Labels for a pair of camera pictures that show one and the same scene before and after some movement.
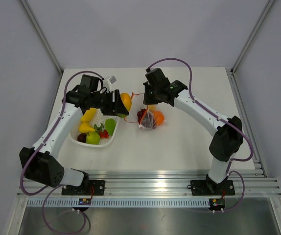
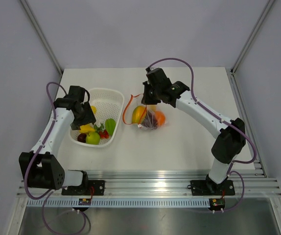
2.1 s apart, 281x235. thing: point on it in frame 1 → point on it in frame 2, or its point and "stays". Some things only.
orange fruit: (159, 117) stays
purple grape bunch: (149, 120) stays
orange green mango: (127, 101) → (137, 113)
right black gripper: (147, 100) stays
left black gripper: (116, 107) → (89, 118)
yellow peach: (152, 107) stays
